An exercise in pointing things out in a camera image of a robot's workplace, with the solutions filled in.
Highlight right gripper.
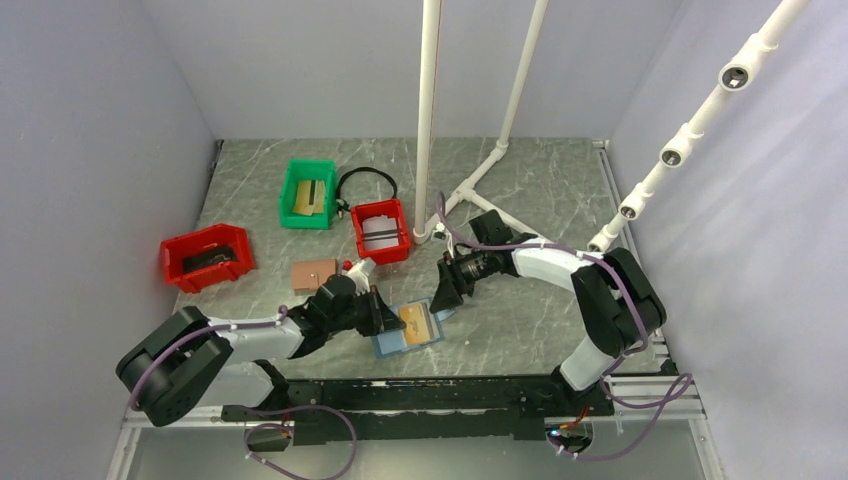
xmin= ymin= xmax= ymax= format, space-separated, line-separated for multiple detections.
xmin=429 ymin=247 xmax=494 ymax=315

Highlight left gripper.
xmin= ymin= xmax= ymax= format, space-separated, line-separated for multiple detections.
xmin=326 ymin=284 xmax=405 ymax=337

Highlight blue card holder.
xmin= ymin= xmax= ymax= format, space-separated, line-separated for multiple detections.
xmin=372 ymin=297 xmax=454 ymax=359

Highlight orange credit card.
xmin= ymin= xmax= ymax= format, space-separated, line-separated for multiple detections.
xmin=292 ymin=180 xmax=326 ymax=216

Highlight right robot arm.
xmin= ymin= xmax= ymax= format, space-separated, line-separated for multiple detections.
xmin=430 ymin=210 xmax=667 ymax=415

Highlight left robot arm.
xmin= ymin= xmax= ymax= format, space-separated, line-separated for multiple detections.
xmin=116 ymin=275 xmax=405 ymax=427

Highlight orange card in holder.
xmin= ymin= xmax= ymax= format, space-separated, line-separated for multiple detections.
xmin=398 ymin=301 xmax=438 ymax=347

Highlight white card in red bin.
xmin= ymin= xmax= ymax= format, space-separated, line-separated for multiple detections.
xmin=362 ymin=215 xmax=400 ymax=252

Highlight brown card holder back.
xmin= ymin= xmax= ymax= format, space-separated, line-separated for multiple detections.
xmin=290 ymin=259 xmax=338 ymax=295

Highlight gold cards in green bin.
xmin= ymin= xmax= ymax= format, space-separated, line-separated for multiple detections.
xmin=292 ymin=190 xmax=325 ymax=216

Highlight small red plastic bin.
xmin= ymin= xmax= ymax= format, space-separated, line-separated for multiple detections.
xmin=351 ymin=199 xmax=411 ymax=265

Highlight green plastic bin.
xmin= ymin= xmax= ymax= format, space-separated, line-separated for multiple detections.
xmin=278 ymin=159 xmax=337 ymax=230

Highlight large red plastic bin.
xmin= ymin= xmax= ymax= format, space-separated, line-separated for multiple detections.
xmin=160 ymin=223 xmax=256 ymax=294

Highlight white pipe with sockets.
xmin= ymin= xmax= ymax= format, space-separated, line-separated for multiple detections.
xmin=587 ymin=0 xmax=809 ymax=252

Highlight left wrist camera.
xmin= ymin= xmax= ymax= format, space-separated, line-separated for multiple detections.
xmin=342 ymin=258 xmax=376 ymax=294

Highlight white pvc pipe frame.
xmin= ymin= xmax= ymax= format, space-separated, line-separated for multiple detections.
xmin=412 ymin=0 xmax=584 ymax=253

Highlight black cable loop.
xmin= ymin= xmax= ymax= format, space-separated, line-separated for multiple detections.
xmin=334 ymin=166 xmax=399 ymax=220

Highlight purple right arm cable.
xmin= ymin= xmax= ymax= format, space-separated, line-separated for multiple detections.
xmin=435 ymin=192 xmax=694 ymax=463

